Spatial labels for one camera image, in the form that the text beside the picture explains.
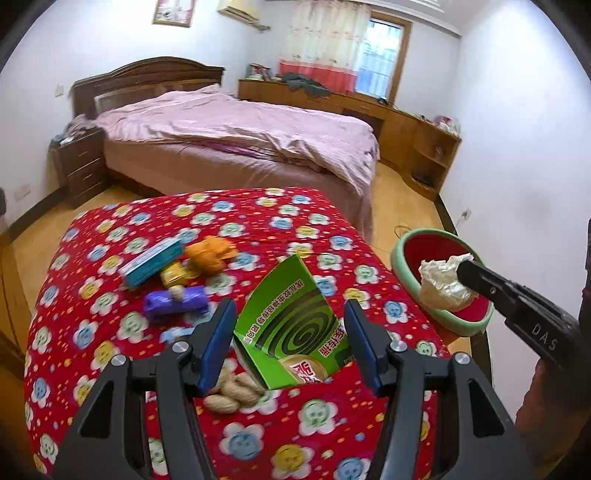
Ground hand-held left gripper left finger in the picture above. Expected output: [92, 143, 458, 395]
[51, 299, 238, 480]

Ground patterned curtain with red hem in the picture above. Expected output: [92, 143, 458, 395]
[278, 0, 370, 95]

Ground red bin with green rim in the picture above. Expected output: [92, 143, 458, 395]
[390, 228, 495, 337]

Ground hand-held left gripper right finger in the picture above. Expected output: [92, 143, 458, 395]
[344, 299, 520, 480]

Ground framed wall photo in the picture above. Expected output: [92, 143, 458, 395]
[154, 0, 192, 27]

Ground blue cardboard box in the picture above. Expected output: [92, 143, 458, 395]
[121, 239, 183, 288]

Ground dark clothes on desk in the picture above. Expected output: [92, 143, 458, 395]
[279, 71, 331, 99]

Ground brown wooden nightstand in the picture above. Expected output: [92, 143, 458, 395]
[51, 127, 109, 208]

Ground person's right forearm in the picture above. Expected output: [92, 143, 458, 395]
[515, 357, 591, 480]

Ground white paper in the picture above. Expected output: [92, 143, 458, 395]
[419, 253, 478, 311]

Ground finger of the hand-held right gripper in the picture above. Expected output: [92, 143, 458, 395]
[456, 259, 513, 319]

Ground long wooden desk cabinet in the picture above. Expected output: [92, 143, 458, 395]
[238, 78, 462, 201]

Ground small yellow box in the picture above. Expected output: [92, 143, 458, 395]
[161, 261, 190, 287]

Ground bed mattress base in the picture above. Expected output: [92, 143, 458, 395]
[102, 134, 375, 241]

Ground green spiral printed box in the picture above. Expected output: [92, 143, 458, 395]
[233, 254, 354, 391]

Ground bed with pink blanket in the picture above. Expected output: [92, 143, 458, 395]
[95, 84, 380, 199]

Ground brown wooden headboard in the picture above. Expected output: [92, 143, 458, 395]
[71, 56, 225, 118]

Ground red flower printed blanket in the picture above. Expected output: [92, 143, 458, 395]
[23, 187, 451, 480]

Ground purple plastic bag roll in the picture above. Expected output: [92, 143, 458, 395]
[143, 286, 207, 319]

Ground clothes pile on nightstand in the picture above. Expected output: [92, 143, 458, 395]
[51, 113, 100, 146]

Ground window with wooden frame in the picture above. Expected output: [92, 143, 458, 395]
[355, 13, 411, 104]

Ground wall air conditioner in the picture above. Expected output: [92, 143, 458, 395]
[217, 0, 262, 21]

